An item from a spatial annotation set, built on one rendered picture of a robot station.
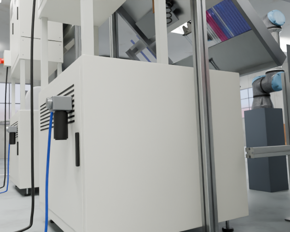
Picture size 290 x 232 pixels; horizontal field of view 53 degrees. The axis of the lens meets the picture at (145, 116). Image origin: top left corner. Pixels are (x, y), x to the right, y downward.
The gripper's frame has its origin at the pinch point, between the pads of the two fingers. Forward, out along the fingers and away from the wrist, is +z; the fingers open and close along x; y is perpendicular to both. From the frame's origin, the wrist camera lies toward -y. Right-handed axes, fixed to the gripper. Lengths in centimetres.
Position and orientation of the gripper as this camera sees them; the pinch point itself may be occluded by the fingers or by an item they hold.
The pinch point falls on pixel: (185, 35)
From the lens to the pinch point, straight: 177.4
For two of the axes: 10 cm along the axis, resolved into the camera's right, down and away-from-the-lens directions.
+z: -7.1, 5.3, -4.6
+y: -5.1, -8.4, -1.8
